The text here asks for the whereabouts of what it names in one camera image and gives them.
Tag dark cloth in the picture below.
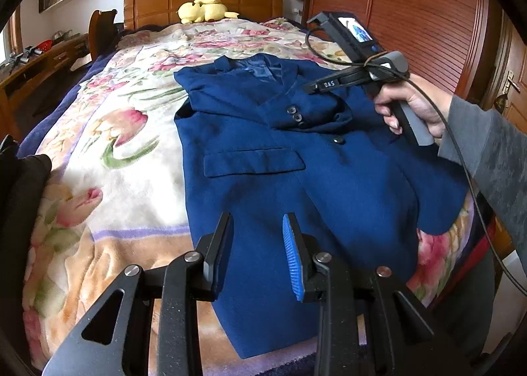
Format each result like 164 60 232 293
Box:
0 135 52 360

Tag navy blue suit jacket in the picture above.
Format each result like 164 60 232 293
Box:
173 53 472 360

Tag wooden louvred wardrobe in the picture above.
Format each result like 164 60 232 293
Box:
302 0 490 103

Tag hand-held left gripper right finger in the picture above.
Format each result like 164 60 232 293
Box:
282 213 466 376

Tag wooden door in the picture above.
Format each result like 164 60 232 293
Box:
482 10 527 134

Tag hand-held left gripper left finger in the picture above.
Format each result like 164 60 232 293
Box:
41 211 235 376

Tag red cloth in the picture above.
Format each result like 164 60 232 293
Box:
449 232 495 278

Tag person's grey trousers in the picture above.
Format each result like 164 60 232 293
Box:
428 244 509 362

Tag person's right forearm grey sleeve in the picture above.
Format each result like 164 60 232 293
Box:
436 94 527 245

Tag person's right hand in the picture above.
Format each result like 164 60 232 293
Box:
374 73 454 140

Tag floral fleece blanket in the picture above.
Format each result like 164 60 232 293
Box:
22 18 474 372

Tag wooden desk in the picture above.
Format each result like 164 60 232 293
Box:
0 32 89 130

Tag brass door handle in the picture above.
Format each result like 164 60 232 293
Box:
506 70 523 94

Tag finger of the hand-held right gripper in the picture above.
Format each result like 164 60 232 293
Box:
302 70 364 94

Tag wooden chair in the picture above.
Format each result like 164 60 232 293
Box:
90 9 119 61

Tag navy bed sheet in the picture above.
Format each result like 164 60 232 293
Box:
18 22 126 146

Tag yellow plush toy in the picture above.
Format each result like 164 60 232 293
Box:
177 0 239 24

